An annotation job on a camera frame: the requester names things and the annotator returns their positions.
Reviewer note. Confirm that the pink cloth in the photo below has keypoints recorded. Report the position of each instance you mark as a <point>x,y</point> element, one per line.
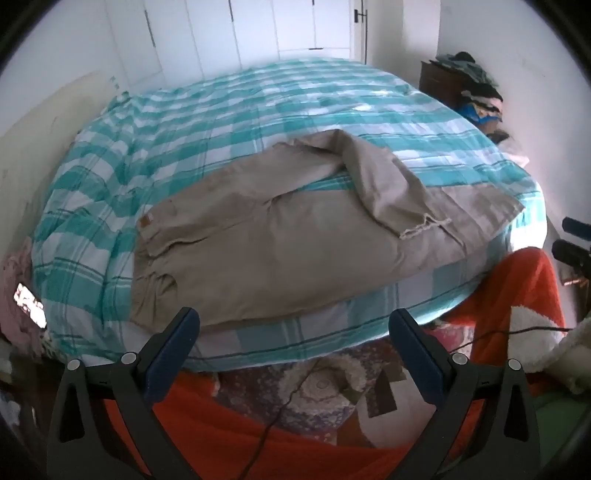
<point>18,304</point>

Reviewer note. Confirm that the white wardrobe doors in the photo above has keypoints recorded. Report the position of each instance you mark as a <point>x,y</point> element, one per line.
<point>207,32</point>

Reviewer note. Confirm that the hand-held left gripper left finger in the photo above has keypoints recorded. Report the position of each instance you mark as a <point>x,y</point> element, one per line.
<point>175,346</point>

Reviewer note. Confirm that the pile of clothes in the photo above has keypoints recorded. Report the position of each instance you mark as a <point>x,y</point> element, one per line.
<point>475,87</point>

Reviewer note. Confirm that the floral patterned cloth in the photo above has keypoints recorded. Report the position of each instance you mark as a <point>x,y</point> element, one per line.
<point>258,392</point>

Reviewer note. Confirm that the white fleece cloth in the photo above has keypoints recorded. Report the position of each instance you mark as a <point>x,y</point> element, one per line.
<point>575,364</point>

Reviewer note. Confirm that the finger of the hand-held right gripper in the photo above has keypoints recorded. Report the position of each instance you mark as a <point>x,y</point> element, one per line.
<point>575,225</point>
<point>570,254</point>

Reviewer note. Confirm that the beige pants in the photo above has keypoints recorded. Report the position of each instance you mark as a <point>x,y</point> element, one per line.
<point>277,244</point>

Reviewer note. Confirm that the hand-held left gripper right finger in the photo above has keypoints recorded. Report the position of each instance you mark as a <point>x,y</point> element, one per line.
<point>413,355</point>

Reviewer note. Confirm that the teal plaid bed blanket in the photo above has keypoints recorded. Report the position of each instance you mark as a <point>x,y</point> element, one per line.
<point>184,124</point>

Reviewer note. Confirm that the dark wooden dresser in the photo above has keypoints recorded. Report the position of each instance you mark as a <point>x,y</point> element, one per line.
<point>438,83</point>

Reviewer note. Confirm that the orange fleece cloth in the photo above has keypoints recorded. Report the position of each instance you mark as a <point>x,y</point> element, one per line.
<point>508,286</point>

